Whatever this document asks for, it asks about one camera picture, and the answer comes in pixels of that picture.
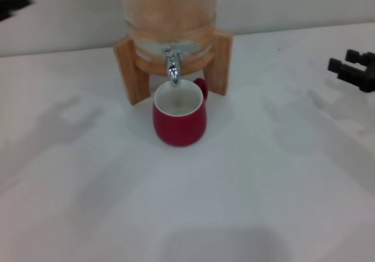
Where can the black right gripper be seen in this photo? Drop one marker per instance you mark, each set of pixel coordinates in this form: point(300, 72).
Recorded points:
point(369, 78)

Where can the chrome faucet tap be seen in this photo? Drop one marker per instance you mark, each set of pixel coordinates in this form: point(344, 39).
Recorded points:
point(173, 68)

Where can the red ceramic cup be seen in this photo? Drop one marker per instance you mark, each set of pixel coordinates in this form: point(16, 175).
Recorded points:
point(178, 127)

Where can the wooden dispenser stand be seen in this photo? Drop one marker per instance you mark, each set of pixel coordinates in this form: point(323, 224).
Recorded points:
point(127, 68)

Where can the glass water dispenser jar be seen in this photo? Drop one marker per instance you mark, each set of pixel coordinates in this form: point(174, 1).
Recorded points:
point(170, 7)

